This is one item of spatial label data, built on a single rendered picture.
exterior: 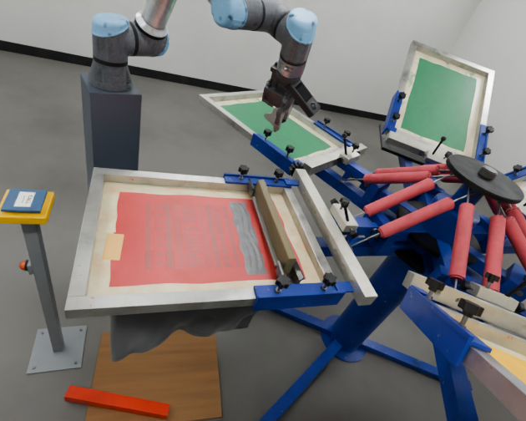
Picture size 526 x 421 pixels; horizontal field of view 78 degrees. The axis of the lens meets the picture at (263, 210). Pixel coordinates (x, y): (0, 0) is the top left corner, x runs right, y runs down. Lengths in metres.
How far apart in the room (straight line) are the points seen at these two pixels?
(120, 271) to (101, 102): 0.65
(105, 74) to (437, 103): 1.92
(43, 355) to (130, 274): 1.05
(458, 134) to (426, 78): 0.43
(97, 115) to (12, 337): 1.20
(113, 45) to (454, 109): 1.99
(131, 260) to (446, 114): 2.04
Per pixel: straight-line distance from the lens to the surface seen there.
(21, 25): 4.97
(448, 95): 2.53
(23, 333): 2.08
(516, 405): 0.68
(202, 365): 1.92
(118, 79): 1.37
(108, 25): 1.33
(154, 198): 1.25
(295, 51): 0.90
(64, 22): 4.84
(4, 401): 1.95
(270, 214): 1.15
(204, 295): 0.94
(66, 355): 1.97
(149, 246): 1.08
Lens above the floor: 1.76
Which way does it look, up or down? 38 degrees down
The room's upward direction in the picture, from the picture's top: 21 degrees clockwise
